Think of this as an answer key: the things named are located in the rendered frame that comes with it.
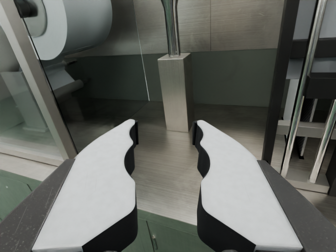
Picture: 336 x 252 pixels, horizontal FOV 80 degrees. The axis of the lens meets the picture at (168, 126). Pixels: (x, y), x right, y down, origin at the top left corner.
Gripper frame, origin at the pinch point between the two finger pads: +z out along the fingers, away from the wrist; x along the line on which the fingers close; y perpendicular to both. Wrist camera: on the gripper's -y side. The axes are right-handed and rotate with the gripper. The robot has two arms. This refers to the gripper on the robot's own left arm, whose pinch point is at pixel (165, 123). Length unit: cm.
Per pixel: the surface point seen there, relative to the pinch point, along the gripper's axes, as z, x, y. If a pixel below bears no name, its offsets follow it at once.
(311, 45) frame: 24.9, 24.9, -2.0
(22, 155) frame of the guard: 48, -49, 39
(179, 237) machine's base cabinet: 20.8, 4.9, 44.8
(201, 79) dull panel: 79, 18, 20
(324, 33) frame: 26.4, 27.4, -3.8
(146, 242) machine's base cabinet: 25, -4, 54
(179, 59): 54, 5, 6
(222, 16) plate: 75, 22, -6
